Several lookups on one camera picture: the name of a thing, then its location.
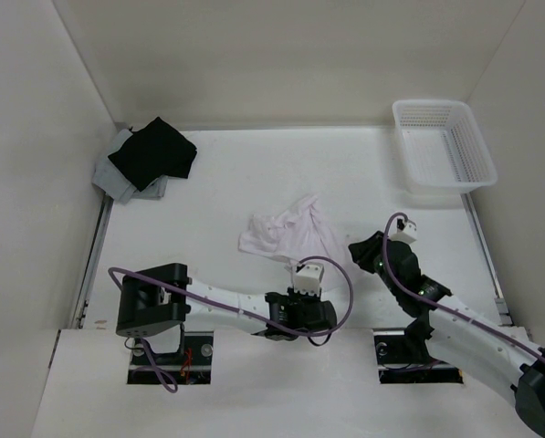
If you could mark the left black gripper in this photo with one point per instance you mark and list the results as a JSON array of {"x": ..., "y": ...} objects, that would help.
[{"x": 295, "y": 295}]

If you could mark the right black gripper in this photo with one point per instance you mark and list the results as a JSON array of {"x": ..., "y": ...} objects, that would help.
[{"x": 363, "y": 250}]

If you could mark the white tank top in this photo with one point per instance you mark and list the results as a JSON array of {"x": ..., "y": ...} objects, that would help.
[{"x": 300, "y": 231}]

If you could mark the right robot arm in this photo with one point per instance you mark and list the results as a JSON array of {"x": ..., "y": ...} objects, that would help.
[{"x": 443, "y": 328}]

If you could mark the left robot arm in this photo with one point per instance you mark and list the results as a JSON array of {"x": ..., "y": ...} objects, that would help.
[{"x": 158, "y": 299}]

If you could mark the folded black tank top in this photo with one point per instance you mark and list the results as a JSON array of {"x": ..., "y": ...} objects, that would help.
[{"x": 156, "y": 150}]

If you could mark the folded grey tank top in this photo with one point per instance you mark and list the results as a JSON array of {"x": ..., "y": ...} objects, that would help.
[{"x": 113, "y": 183}]

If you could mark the white plastic basket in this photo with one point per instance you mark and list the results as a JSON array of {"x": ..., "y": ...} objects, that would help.
[{"x": 441, "y": 147}]

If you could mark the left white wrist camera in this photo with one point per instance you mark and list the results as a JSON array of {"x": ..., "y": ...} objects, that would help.
[{"x": 307, "y": 278}]

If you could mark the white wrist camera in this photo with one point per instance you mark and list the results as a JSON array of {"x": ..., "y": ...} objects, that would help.
[
  {"x": 307, "y": 278},
  {"x": 406, "y": 231}
]

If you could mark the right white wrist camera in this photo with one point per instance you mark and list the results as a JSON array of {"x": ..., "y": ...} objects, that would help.
[{"x": 406, "y": 231}]

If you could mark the left metal table rail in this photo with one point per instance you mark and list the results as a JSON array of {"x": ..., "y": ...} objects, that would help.
[{"x": 83, "y": 292}]

